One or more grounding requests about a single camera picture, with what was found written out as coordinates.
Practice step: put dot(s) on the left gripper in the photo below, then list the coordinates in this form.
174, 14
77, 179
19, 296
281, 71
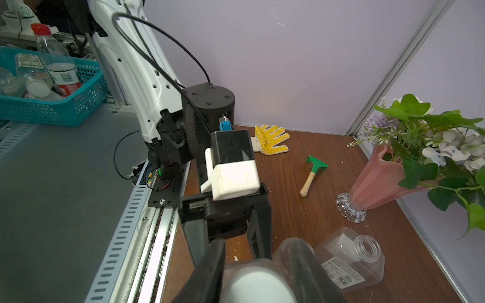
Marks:
204, 220

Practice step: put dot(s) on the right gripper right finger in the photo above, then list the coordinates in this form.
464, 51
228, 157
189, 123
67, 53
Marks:
310, 281

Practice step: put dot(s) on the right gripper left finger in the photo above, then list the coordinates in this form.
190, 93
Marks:
205, 283

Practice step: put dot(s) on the round clear bottle front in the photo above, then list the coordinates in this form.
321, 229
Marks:
281, 257

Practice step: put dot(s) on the white cap small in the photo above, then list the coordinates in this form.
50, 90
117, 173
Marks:
254, 281

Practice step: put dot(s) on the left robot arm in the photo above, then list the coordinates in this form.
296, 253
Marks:
179, 125

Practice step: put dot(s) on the square clear bottle with label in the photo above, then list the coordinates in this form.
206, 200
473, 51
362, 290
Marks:
352, 261

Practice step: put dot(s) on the red capped bottle in basket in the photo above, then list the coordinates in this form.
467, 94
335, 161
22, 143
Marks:
56, 60

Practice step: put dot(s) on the yellow work glove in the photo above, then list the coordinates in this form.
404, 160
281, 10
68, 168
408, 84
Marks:
268, 139

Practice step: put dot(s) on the pink vase with flowers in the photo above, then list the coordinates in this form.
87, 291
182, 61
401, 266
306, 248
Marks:
413, 150

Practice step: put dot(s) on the teal plastic basket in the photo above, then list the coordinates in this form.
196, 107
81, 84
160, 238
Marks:
55, 109

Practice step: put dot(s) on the clear jar in basket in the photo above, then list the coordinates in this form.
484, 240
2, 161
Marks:
33, 75

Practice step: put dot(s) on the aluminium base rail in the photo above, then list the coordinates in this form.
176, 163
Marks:
134, 267

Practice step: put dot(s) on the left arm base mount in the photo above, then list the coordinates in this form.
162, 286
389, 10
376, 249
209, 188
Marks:
166, 193

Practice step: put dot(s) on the green scraper wooden handle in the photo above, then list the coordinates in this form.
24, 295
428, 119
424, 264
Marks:
317, 165

